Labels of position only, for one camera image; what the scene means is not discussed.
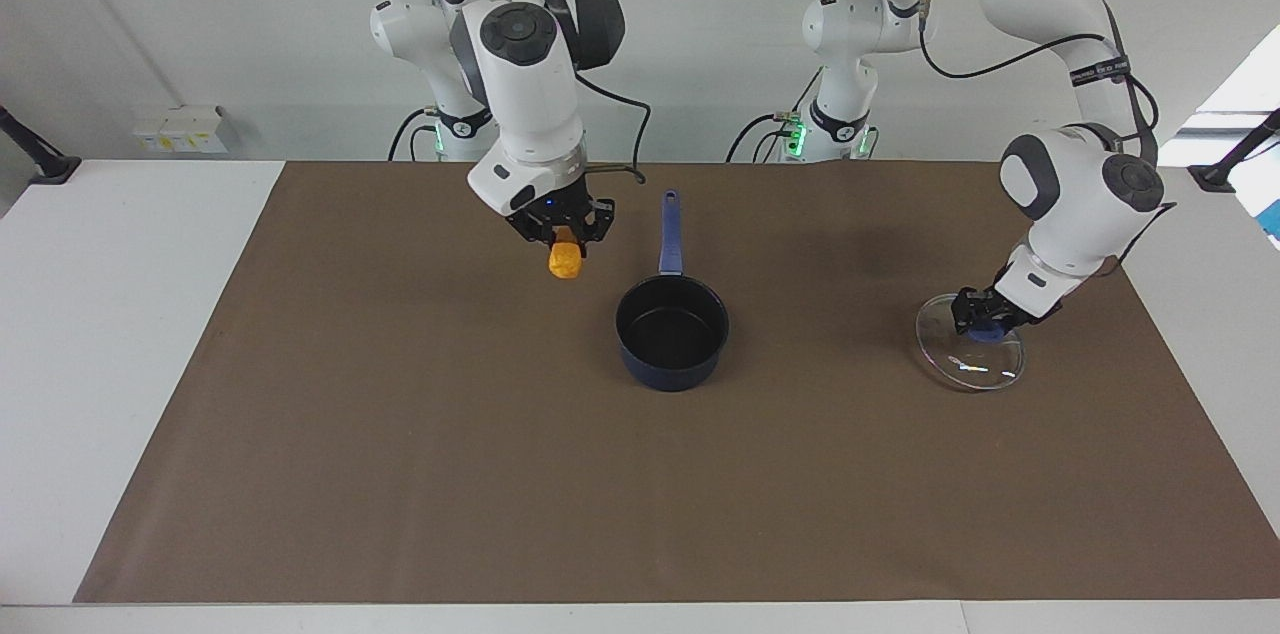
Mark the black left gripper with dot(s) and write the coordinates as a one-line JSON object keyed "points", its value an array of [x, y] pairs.
{"points": [[1008, 312]]}

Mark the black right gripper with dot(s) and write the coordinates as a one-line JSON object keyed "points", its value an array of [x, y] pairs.
{"points": [[555, 209]]}

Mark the yellow corn cob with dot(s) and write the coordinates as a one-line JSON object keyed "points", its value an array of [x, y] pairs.
{"points": [[565, 262]]}

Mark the glass lid with blue knob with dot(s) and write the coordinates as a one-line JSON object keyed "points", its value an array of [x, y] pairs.
{"points": [[970, 364]]}

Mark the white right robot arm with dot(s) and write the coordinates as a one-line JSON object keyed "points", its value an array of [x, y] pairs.
{"points": [[530, 104]]}

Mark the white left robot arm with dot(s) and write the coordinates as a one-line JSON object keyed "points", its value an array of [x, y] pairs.
{"points": [[1070, 214]]}

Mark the dark blue saucepan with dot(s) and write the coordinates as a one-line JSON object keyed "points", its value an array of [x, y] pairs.
{"points": [[670, 374]]}

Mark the black clamp stand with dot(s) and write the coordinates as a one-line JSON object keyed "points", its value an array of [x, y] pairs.
{"points": [[45, 164], [1225, 169]]}

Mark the brown table mat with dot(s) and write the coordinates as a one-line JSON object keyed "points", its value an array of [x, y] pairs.
{"points": [[400, 474]]}

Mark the blue object at table edge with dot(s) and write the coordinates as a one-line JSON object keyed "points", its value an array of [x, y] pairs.
{"points": [[1273, 222]]}

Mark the white wall socket box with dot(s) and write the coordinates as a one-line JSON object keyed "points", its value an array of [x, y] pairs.
{"points": [[195, 129]]}

